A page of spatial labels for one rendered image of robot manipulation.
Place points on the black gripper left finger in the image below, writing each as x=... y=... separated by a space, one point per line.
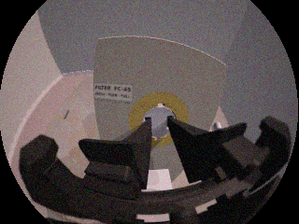
x=133 y=151

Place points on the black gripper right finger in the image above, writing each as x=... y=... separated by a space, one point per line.
x=196 y=147

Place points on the white cylinder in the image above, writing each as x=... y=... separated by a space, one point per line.
x=159 y=120

